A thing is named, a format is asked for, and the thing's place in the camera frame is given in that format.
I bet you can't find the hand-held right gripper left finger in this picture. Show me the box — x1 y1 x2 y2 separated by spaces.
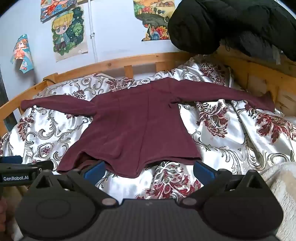
27 160 116 207

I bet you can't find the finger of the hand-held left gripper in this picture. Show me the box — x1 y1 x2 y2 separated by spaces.
0 155 23 164
23 160 55 172

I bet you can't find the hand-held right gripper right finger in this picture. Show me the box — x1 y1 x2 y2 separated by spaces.
180 160 270 207

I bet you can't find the maroon sweater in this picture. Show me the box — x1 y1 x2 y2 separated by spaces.
20 77 275 179

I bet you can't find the person's left hand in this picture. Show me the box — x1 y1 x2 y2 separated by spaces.
0 198 15 235

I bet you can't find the floral satin bedspread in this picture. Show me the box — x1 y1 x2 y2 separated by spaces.
0 54 296 201

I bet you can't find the dark grey panel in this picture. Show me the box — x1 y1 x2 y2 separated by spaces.
0 66 22 133

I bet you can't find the cream fleece blanket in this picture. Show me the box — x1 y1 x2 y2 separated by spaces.
5 159 296 241

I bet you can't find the black padded jacket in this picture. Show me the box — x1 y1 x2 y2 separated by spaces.
167 0 296 62

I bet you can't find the small curled wall poster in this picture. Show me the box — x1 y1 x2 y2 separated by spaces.
10 34 35 75

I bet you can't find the wooden bed frame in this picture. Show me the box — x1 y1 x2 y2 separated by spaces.
0 44 296 139

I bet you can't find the blond figure wall poster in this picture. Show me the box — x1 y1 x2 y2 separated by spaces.
51 6 89 62

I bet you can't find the white wall pipe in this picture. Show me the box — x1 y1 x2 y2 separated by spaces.
87 0 97 60

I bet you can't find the colourful cartoon wall poster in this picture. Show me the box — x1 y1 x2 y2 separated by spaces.
40 0 78 23

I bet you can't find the landscape wall poster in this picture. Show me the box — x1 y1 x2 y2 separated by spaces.
133 0 177 42

